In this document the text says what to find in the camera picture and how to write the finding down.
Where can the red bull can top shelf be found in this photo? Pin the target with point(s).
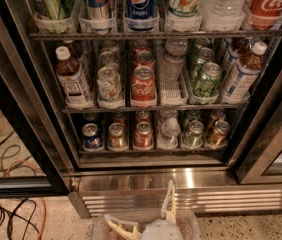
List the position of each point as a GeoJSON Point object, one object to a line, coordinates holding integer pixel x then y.
{"type": "Point", "coordinates": [99, 9]}

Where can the clear water bottle top shelf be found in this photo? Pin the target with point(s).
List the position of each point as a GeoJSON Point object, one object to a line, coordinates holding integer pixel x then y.
{"type": "Point", "coordinates": [214, 10]}

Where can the top wire shelf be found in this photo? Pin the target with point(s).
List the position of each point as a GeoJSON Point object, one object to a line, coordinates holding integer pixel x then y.
{"type": "Point", "coordinates": [154, 35]}

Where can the wire shelf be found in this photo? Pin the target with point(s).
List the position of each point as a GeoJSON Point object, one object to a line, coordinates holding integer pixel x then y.
{"type": "Point", "coordinates": [154, 35]}
{"type": "Point", "coordinates": [156, 108]}

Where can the clear water bottle middle shelf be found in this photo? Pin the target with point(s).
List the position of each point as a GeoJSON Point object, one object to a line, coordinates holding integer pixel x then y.
{"type": "Point", "coordinates": [172, 59]}

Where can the red coke can bottom rear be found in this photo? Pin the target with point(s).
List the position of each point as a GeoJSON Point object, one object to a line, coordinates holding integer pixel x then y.
{"type": "Point", "coordinates": [142, 116]}

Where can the blue pepsi can bottom front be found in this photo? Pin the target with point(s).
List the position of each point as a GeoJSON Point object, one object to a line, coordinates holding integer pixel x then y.
{"type": "Point", "coordinates": [92, 138]}

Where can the green can middle front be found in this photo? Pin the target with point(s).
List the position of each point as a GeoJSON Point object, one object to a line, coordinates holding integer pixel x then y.
{"type": "Point", "coordinates": [207, 80]}

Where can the tea bottle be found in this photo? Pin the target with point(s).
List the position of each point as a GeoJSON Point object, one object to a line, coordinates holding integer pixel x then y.
{"type": "Point", "coordinates": [236, 48]}
{"type": "Point", "coordinates": [71, 77]}
{"type": "Point", "coordinates": [245, 71]}

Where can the left glass fridge door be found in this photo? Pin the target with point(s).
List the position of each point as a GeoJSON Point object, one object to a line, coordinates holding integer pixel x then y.
{"type": "Point", "coordinates": [27, 105]}

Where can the clear water bottle bottom shelf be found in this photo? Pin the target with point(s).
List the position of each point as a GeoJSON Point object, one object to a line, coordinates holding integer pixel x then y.
{"type": "Point", "coordinates": [168, 134]}

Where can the green can bottom front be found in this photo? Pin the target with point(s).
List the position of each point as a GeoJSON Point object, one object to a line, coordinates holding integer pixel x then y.
{"type": "Point", "coordinates": [193, 134]}

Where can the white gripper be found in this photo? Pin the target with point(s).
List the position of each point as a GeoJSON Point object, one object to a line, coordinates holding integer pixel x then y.
{"type": "Point", "coordinates": [161, 231]}

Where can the red coke can middle front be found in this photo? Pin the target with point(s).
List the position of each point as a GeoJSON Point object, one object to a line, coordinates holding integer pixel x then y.
{"type": "Point", "coordinates": [143, 84]}

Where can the white 7up can middle front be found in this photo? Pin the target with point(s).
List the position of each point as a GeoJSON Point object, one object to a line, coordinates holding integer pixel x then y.
{"type": "Point", "coordinates": [109, 84]}

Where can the tea bottle middle left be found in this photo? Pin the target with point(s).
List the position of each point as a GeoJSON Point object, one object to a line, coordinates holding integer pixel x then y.
{"type": "Point", "coordinates": [71, 77]}

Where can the red coke can bottom front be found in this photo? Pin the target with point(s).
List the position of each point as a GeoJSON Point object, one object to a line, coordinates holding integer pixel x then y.
{"type": "Point", "coordinates": [143, 135]}

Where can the right glass fridge door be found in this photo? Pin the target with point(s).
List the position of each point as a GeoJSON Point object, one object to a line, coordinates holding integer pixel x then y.
{"type": "Point", "coordinates": [261, 140]}

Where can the clear water bottle shelf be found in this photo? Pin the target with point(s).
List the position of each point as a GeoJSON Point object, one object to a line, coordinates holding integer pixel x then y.
{"type": "Point", "coordinates": [172, 59]}
{"type": "Point", "coordinates": [214, 10]}
{"type": "Point", "coordinates": [168, 134]}

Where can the middle wire shelf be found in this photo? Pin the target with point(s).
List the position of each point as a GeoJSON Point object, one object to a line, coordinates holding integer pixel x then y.
{"type": "Point", "coordinates": [156, 108]}

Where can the blue pepsi can top shelf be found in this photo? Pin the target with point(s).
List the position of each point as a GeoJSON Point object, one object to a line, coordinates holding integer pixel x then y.
{"type": "Point", "coordinates": [138, 11]}

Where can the red coke can top shelf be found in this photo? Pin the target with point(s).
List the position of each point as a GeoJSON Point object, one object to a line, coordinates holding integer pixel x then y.
{"type": "Point", "coordinates": [265, 13]}

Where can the tea bottle middle right rear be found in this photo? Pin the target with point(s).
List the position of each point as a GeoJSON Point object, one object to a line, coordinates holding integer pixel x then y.
{"type": "Point", "coordinates": [236, 48]}

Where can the gold can bottom right front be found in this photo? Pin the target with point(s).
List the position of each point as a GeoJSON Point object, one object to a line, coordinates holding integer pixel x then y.
{"type": "Point", "coordinates": [218, 133]}

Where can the glass fridge door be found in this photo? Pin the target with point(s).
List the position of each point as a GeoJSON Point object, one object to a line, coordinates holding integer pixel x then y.
{"type": "Point", "coordinates": [27, 105]}
{"type": "Point", "coordinates": [261, 140]}

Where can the clear plastic food container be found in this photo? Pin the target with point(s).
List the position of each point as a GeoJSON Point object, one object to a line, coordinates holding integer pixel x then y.
{"type": "Point", "coordinates": [185, 220]}

